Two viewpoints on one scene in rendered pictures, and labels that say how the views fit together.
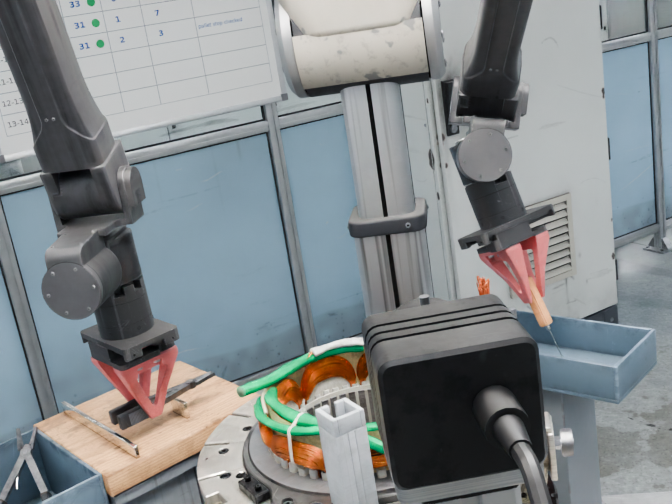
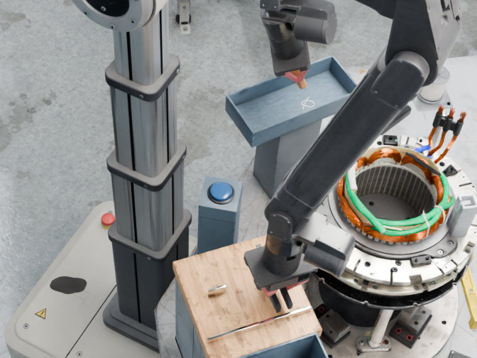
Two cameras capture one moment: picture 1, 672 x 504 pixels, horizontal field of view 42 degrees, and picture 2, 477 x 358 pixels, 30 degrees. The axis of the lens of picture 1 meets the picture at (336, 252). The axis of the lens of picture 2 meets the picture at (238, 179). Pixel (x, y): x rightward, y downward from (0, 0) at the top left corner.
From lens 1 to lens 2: 150 cm
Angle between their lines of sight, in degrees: 68
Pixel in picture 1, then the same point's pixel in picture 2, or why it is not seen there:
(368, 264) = (157, 111)
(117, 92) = not seen: outside the picture
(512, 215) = (302, 43)
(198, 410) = not seen: hidden behind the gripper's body
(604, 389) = not seen: hidden behind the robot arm
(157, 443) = (297, 297)
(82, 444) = (268, 337)
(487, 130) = (331, 14)
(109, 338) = (294, 270)
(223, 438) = (353, 261)
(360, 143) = (154, 38)
